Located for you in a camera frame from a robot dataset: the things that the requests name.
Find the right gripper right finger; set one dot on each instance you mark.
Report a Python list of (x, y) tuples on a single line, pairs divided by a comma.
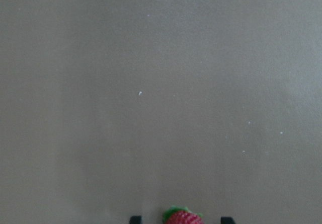
[(226, 220)]

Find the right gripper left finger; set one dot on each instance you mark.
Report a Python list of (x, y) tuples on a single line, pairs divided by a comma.
[(135, 219)]

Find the red strawberry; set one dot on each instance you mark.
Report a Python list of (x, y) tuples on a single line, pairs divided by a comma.
[(181, 215)]

